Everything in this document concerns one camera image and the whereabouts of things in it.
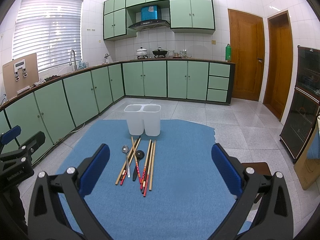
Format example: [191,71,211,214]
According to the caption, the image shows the black wok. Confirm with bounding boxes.
[152,47,168,59]

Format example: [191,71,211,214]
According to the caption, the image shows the blue box on hood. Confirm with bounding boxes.
[140,5,162,21]

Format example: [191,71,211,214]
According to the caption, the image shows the green bottle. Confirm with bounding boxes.
[225,44,232,62]

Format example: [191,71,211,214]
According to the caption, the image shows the white cooking pot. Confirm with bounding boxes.
[136,47,148,59]

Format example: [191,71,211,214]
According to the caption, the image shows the black glass cabinet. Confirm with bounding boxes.
[279,46,319,163]

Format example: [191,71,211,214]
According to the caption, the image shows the green upper kitchen cabinets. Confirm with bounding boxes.
[103,0,215,41]

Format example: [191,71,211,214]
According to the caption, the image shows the white window blinds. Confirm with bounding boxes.
[12,0,84,71]

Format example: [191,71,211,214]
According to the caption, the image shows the black plastic spoon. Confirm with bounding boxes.
[132,150,145,181]

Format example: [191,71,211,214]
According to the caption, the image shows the plain wooden chopstick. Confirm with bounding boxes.
[149,140,156,191]

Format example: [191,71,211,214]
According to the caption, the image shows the green lower kitchen cabinets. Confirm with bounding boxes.
[1,59,235,161]

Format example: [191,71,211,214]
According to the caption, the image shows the chrome sink faucet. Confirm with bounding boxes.
[69,49,77,71]

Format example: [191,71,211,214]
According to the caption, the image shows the white double utensil holder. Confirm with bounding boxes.
[124,104,161,137]

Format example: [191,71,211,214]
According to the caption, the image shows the cardboard box at right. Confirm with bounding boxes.
[294,119,319,190]

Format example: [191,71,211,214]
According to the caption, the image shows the cardboard box with printing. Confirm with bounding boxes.
[2,53,39,100]

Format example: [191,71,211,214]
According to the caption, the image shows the blue table mat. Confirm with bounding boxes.
[57,120,235,239]

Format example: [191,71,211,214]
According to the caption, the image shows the silver metal spoon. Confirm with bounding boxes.
[121,145,130,178]

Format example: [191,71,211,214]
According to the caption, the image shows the green kitchen cabinets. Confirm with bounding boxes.
[1,59,235,161]
[103,0,215,41]

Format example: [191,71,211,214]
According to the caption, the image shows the brown wooden door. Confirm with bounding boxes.
[228,9,265,101]
[263,11,293,120]

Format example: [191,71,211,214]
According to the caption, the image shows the wooden chopstick bundle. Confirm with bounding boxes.
[115,137,140,185]
[120,137,140,185]

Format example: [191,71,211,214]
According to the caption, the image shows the dark-tipped wooden chopstick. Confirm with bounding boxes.
[143,141,154,197]

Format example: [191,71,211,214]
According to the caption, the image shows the black range hood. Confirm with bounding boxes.
[129,20,170,31]

